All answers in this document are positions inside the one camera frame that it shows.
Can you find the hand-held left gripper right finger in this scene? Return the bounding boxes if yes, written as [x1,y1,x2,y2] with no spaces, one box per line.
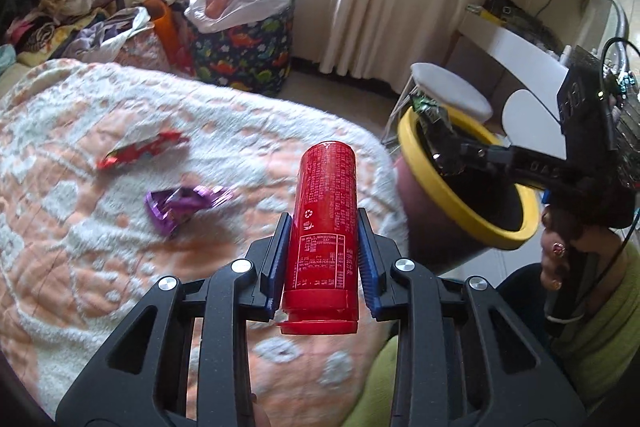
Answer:
[356,208,586,427]

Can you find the white plastic bag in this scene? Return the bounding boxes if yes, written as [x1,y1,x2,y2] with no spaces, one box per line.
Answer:
[185,0,296,34]

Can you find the white lavender cloth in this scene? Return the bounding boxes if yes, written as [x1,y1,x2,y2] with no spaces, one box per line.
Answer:
[65,7,153,60]

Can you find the orange plastic container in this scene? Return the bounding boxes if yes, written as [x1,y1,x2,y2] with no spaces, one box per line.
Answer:
[144,0,196,78]

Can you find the pink floral cushion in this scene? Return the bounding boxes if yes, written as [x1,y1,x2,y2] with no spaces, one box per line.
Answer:
[117,27,173,72]

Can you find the peach and white blanket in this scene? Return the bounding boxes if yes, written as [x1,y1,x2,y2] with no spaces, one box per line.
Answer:
[0,59,416,423]

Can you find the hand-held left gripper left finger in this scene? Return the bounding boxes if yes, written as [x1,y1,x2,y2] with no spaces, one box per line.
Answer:
[55,213,293,427]

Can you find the red cylindrical can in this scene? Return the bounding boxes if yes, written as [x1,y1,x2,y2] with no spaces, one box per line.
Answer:
[280,143,361,336]

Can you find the yellow-rimmed black bin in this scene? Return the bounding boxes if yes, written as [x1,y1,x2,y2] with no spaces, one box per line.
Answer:
[395,107,543,280]

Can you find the person's right hand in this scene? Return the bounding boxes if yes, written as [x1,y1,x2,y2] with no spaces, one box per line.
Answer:
[540,205,575,294]

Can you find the red foil wrapper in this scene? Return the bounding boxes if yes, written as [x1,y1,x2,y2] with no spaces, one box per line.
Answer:
[96,130,191,171]

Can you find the white hexagonal wire stool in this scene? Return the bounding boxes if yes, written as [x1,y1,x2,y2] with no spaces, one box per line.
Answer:
[382,62,493,148]

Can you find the dark patterned bag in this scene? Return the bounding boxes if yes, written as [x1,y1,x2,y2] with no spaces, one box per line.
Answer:
[482,0,563,54]

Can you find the person's green shirt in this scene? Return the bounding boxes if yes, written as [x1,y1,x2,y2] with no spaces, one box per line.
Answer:
[342,242,640,427]

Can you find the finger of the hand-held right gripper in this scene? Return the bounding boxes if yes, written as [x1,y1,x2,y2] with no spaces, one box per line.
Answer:
[432,146,516,180]
[419,109,512,160]

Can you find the purple foil wrapper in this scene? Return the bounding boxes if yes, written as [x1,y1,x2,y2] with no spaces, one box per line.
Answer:
[145,185,236,239]

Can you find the dinosaur print fabric basket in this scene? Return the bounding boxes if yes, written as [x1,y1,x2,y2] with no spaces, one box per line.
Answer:
[187,0,296,96]

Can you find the white desk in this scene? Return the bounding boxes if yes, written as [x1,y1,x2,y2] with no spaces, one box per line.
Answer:
[452,14,571,158]

